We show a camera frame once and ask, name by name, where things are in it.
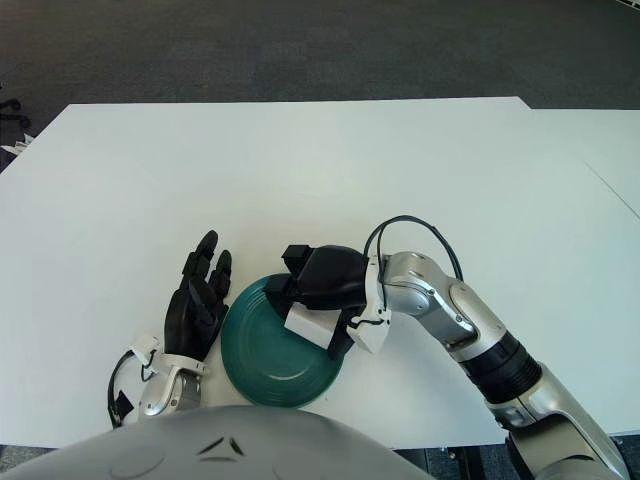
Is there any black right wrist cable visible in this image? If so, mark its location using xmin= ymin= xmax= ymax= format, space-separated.
xmin=363 ymin=215 xmax=464 ymax=281

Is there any grey robot torso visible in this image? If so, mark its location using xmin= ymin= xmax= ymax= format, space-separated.
xmin=0 ymin=404 xmax=436 ymax=480

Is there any dark green ribbed plate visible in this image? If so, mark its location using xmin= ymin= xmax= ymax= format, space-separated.
xmin=220 ymin=273 xmax=346 ymax=410

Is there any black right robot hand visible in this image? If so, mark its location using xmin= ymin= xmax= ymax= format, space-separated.
xmin=264 ymin=243 xmax=369 ymax=361

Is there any white folded paper scrap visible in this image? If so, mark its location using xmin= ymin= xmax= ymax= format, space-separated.
xmin=2 ymin=132 xmax=34 ymax=154

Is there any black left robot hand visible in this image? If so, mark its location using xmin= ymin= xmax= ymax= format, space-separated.
xmin=163 ymin=230 xmax=233 ymax=362

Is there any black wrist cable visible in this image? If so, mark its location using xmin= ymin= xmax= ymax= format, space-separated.
xmin=108 ymin=349 xmax=139 ymax=430
xmin=363 ymin=215 xmax=464 ymax=281

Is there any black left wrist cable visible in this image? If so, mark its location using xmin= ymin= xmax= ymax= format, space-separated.
xmin=108 ymin=349 xmax=139 ymax=430

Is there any black office chair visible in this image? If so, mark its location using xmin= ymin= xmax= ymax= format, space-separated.
xmin=0 ymin=82 xmax=31 ymax=129

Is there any white charger block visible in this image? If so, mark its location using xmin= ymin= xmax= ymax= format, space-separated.
xmin=283 ymin=303 xmax=339 ymax=350

